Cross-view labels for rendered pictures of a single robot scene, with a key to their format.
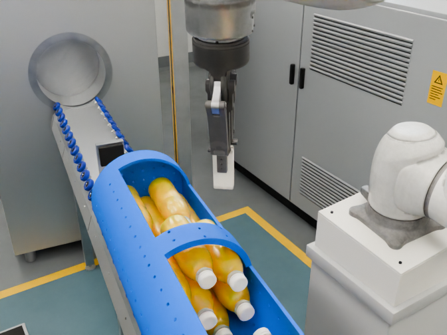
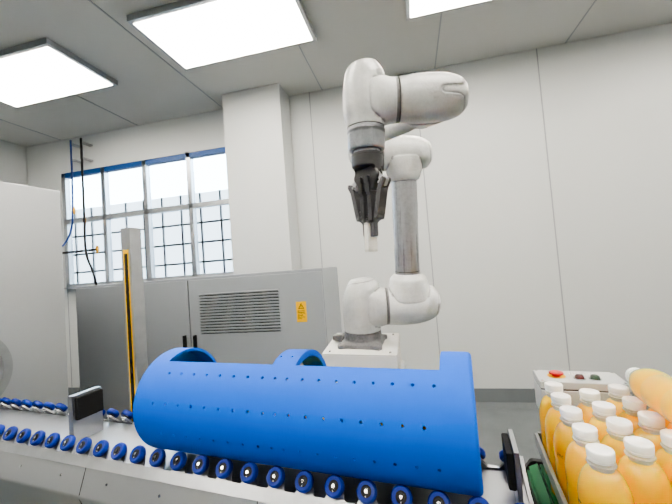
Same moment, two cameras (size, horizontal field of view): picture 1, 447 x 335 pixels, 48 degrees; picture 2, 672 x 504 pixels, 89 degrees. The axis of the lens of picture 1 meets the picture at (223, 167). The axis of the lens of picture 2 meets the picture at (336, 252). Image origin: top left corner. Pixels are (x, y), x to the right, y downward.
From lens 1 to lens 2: 0.79 m
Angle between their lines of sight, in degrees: 54
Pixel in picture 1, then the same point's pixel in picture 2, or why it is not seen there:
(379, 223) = (363, 341)
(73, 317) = not seen: outside the picture
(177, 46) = (136, 299)
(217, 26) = (380, 138)
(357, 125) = (251, 359)
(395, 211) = (370, 327)
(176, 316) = (353, 379)
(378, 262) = (379, 359)
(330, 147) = not seen: hidden behind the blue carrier
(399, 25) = (266, 283)
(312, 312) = not seen: hidden behind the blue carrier
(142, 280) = (288, 391)
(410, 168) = (373, 294)
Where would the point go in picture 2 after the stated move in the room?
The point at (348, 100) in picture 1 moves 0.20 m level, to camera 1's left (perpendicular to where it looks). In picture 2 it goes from (239, 344) to (213, 350)
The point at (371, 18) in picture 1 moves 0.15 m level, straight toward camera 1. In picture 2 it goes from (245, 285) to (251, 285)
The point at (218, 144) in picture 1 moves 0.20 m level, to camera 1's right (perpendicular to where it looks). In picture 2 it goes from (381, 209) to (425, 214)
